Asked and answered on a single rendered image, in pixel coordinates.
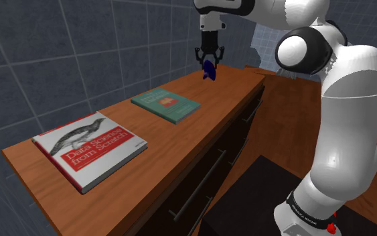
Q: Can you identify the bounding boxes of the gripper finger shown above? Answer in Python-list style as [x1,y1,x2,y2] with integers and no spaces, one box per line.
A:
[194,46,206,70]
[213,46,226,68]

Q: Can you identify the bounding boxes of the green book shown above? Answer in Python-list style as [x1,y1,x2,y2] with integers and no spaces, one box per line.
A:
[130,87,202,125]

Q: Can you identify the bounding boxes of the dark blue small object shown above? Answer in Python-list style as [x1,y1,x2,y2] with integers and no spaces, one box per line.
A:
[202,59,218,81]

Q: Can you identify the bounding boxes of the white and red bird book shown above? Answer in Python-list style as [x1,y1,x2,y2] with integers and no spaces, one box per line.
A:
[31,111,149,195]

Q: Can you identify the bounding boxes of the black robot stand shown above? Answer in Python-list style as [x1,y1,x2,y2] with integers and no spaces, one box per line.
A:
[197,154,377,236]

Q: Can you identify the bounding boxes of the wooden chest of drawers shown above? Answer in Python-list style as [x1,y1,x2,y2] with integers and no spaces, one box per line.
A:
[1,64,267,236]

